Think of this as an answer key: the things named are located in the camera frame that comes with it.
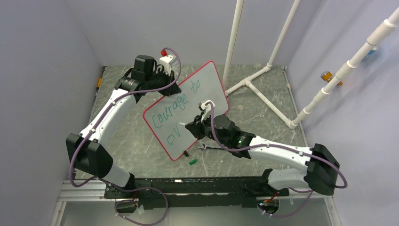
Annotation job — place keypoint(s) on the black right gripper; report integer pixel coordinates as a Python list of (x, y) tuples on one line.
[(196, 127)]

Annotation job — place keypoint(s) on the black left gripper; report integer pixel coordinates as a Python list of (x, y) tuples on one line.
[(172, 90)]

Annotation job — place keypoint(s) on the pink framed whiteboard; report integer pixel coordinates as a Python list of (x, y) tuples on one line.
[(166, 116)]

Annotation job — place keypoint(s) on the green marker cap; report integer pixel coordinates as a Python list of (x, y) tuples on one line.
[(192, 162)]

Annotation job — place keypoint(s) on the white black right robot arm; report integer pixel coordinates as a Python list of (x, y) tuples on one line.
[(312, 168)]

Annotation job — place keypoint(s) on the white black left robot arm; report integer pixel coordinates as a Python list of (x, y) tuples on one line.
[(86, 150)]

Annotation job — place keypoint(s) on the silver open-end wrench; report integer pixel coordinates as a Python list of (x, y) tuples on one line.
[(204, 146)]

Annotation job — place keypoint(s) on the aluminium base extrusion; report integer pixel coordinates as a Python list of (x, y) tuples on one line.
[(92, 191)]

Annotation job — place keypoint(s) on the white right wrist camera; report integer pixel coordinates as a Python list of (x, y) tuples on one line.
[(206, 107)]

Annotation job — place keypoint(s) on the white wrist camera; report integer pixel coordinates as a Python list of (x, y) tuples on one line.
[(206, 107), (167, 61)]

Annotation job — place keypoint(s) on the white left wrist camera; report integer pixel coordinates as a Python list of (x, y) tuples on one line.
[(167, 61)]

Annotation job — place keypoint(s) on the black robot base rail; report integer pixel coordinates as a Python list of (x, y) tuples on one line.
[(245, 191)]

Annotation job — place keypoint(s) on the orange wall fitting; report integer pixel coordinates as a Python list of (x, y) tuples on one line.
[(326, 76)]

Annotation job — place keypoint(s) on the blue wall fitting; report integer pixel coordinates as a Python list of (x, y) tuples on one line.
[(374, 49)]

